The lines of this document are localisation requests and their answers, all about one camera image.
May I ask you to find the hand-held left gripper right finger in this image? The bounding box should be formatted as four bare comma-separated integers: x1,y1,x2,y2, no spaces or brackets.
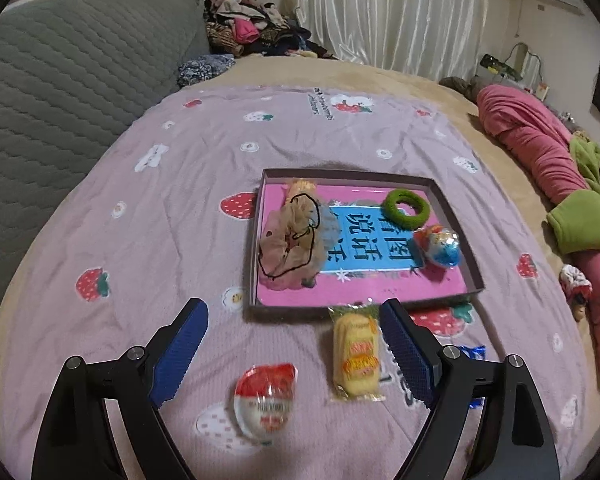
379,297,561,480

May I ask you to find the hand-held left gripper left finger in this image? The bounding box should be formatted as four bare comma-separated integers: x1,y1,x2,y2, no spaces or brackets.
32,297,210,480

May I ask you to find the yellow cake packet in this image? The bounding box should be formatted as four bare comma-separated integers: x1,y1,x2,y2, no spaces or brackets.
327,302,387,403

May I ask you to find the blue snack packet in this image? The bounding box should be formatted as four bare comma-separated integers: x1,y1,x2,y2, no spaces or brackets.
452,343,488,411

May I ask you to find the shallow box with pink print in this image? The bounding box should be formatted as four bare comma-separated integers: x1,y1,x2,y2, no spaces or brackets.
244,168,486,322

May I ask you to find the red and white egg capsule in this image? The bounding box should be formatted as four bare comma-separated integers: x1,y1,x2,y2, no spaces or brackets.
233,362,299,443

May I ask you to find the red and blue egg capsule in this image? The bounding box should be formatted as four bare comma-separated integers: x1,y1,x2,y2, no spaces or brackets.
412,225,465,268

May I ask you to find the beige mesh scrunchie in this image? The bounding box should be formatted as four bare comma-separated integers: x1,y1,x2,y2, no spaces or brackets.
257,192,342,292

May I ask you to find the green fuzzy ring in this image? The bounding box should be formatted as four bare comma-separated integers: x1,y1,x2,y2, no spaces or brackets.
381,187,433,232

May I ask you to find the orange wafer packet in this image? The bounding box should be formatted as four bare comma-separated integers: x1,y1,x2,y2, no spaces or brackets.
282,178,322,208

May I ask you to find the purple strawberry print blanket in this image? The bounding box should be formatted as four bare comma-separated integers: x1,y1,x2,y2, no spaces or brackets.
0,85,600,480

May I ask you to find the small plush doll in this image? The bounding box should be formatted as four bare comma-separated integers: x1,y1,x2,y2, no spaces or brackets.
559,265,593,322

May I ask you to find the green cloth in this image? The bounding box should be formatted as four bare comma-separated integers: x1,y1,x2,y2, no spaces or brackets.
546,135,600,256

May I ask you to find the pink blanket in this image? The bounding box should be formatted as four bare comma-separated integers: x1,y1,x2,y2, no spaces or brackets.
477,84,600,376

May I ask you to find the brown cloth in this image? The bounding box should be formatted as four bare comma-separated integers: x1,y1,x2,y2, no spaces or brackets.
439,75,486,101

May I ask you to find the blue floral cloth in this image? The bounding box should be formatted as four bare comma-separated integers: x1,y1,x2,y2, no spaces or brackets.
176,54,237,88

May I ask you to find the grey quilted headboard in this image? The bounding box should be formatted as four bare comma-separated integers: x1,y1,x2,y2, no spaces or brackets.
0,0,211,361

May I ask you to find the black bag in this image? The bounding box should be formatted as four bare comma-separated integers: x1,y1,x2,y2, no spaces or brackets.
480,53,523,81

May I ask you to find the pile of clothes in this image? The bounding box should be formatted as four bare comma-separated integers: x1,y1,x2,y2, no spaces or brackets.
202,0,338,61

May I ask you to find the white curtain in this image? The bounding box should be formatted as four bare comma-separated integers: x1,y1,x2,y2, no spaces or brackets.
285,0,493,83

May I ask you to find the white metal frame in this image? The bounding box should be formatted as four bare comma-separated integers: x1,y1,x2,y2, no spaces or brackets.
510,42,546,96

